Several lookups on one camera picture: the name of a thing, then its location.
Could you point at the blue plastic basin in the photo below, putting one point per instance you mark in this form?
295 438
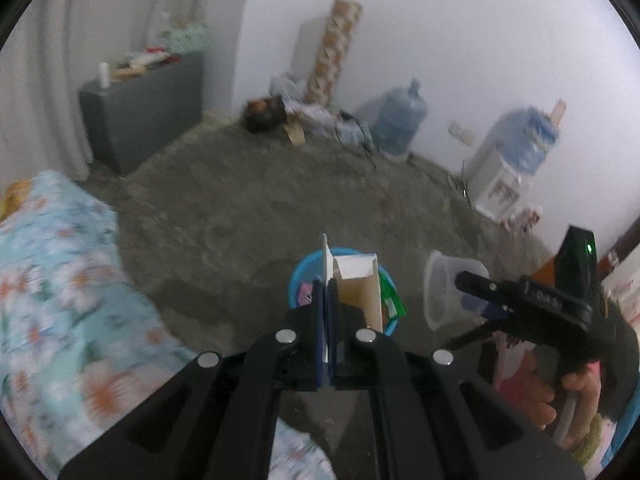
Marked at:
299 272

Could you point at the patterned rolled mat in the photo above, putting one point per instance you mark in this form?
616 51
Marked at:
332 50

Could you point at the white plastic bags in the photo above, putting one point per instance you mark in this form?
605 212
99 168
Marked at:
320 115

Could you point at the blue dispenser bottle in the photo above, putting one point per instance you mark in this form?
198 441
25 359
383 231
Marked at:
527 140

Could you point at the blue water jug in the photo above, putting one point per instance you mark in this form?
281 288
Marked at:
400 120

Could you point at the white paper carton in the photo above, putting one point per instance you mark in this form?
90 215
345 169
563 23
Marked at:
360 295

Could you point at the white water dispenser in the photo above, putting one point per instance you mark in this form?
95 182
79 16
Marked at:
495 185

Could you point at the pink white packets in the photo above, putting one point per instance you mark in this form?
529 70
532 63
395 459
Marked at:
522 219

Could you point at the dark brown bag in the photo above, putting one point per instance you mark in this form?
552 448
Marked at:
262 112

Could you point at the pink clothing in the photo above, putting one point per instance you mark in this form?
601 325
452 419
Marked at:
512 380

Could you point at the orange pink snack wrapper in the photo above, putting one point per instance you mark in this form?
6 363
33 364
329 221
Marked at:
303 293

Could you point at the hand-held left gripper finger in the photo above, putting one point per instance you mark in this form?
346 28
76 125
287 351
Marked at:
320 320
332 320

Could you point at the person's right hand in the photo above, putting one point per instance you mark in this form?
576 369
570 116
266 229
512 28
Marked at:
540 390

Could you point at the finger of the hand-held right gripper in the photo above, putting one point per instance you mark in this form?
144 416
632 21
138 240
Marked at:
487 309
487 287

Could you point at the green patterned box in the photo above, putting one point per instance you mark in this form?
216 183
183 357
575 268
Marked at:
185 40

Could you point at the small white bottle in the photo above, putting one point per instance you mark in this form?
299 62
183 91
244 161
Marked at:
105 76

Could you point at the cream flat box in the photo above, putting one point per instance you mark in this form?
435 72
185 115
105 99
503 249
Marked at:
135 66

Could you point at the clear plastic cup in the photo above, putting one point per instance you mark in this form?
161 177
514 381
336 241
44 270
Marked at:
442 285

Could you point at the beige wooden board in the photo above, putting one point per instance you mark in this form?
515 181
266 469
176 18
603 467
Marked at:
559 111

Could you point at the wall socket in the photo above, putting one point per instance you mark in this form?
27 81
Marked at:
461 133

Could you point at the green snack packet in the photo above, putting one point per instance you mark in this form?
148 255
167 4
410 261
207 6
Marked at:
392 300

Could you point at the floral blue blanket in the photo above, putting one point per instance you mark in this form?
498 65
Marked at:
60 285

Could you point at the cardboard piece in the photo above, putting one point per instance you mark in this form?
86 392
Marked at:
295 131

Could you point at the grey cabinet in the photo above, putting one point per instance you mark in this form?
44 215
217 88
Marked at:
145 110

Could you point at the yellow cloth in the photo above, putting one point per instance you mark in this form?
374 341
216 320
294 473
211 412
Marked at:
15 197

